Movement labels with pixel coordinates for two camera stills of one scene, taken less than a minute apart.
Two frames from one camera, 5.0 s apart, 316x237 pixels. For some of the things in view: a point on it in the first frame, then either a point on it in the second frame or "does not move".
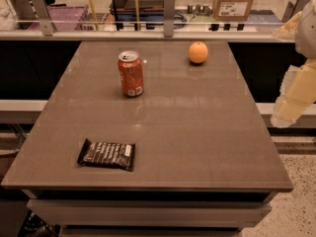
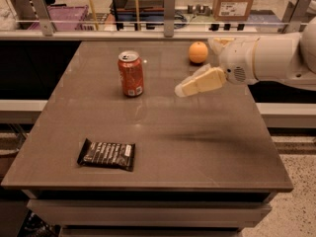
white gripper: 308,30 to 237,60
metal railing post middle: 169,13 does not move
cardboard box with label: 233,2 does not move
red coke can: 130,71 does not move
